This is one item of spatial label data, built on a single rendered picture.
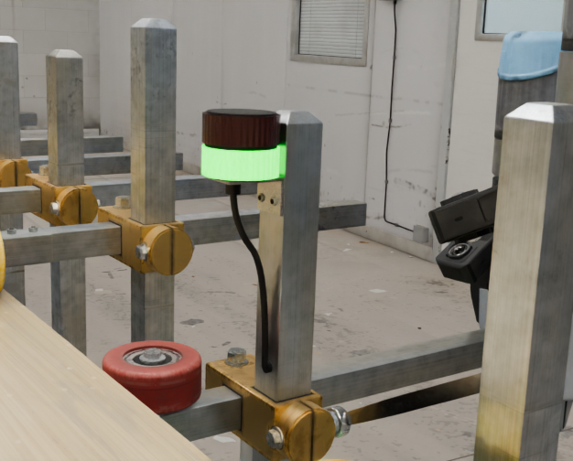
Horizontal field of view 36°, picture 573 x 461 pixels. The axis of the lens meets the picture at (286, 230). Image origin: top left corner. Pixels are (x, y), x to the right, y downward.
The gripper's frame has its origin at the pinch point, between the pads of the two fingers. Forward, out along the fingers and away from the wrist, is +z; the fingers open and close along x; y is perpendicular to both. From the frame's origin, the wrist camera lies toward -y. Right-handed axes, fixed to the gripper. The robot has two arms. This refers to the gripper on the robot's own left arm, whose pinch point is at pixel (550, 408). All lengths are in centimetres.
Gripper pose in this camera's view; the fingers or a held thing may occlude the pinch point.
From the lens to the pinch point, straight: 65.2
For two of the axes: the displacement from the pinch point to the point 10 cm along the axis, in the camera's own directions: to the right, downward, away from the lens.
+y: 8.1, 1.5, -5.6
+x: 5.8, -1.5, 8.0
